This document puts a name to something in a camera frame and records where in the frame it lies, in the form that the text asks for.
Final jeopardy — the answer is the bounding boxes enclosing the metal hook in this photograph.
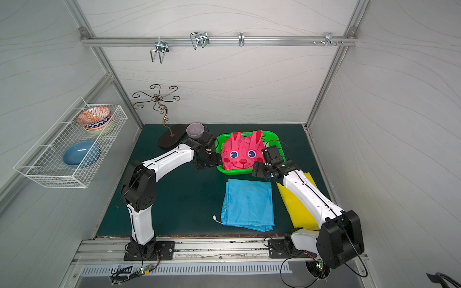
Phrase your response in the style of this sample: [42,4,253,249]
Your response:
[150,38,169,64]
[238,32,245,47]
[312,32,344,47]
[190,32,210,50]

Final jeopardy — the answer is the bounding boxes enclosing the yellow folded raincoat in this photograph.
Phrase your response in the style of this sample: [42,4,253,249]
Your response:
[277,183,319,231]

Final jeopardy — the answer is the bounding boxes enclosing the right base cable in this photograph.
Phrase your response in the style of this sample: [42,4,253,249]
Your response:
[279,256,321,288]

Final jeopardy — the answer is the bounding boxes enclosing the left base cables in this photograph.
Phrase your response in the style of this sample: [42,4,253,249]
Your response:
[109,248,162,285]

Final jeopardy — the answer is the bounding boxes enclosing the orange patterned bowl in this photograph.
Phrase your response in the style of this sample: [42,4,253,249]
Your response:
[76,106,112,132]

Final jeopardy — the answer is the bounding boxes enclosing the round black floor port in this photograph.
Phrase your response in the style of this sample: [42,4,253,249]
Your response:
[306,260,331,279]

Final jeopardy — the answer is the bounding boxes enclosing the pink bunny raincoat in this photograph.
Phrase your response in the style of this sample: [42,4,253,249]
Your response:
[221,130,265,170]

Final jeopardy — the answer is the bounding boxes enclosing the small purple bowl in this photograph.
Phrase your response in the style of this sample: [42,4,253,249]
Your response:
[186,122,205,139]

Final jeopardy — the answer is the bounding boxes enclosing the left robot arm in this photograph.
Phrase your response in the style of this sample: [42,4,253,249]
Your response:
[121,132,222,248]

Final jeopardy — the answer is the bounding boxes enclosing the green plastic basket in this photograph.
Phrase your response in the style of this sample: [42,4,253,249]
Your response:
[216,130,285,176]

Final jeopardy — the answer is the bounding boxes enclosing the aluminium top rail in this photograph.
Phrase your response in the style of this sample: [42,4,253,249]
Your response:
[81,35,358,48]

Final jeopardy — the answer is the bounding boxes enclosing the blue folded raincoat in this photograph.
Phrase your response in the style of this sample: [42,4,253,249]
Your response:
[220,179,275,233]

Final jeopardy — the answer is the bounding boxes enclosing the blue bowl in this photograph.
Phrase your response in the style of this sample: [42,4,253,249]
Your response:
[62,141,101,168]

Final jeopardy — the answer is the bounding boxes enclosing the brown metal jewelry stand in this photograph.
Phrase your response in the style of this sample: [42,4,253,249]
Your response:
[132,84,186,150]

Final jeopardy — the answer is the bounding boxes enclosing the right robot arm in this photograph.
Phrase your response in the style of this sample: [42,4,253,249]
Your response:
[252,146,364,269]

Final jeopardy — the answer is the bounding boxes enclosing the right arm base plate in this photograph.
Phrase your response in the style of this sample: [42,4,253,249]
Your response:
[264,238,318,259]

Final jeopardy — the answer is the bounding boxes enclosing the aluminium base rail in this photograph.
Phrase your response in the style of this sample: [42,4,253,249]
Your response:
[72,236,273,265]

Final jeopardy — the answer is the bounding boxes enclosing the white wire wall basket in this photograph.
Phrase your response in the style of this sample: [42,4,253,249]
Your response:
[14,98,128,188]

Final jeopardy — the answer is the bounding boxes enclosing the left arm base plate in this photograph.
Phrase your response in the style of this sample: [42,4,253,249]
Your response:
[123,240,175,261]

